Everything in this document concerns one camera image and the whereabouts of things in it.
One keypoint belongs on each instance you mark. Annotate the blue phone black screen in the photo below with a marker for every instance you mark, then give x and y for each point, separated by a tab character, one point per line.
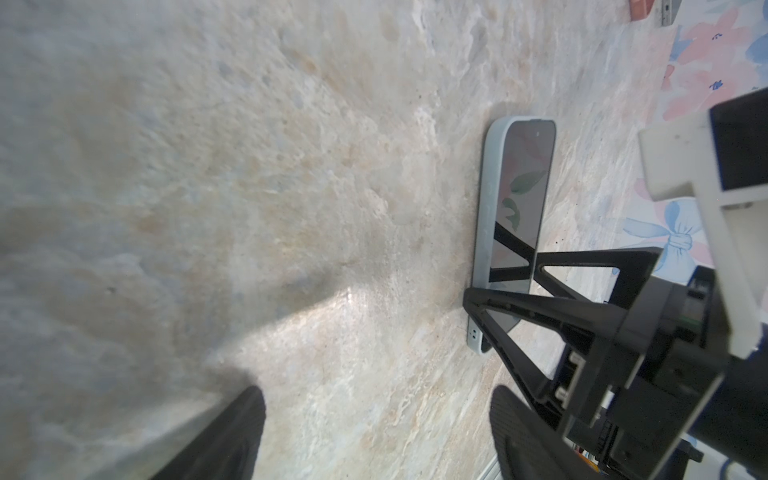
522	204

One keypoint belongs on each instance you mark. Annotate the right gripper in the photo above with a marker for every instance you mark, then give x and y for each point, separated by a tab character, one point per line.
628	378

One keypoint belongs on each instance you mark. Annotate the pink phone case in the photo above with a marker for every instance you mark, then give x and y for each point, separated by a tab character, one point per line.
640	9

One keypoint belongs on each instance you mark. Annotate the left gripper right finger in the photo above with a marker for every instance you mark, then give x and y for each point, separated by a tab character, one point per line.
527	448

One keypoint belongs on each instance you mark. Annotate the light blue phone case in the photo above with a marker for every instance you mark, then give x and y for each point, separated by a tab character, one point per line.
483	240

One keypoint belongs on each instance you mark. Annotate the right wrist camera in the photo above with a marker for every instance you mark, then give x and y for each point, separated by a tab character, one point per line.
719	157

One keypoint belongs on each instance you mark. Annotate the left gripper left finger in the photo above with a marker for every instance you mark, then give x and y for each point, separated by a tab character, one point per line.
228	447

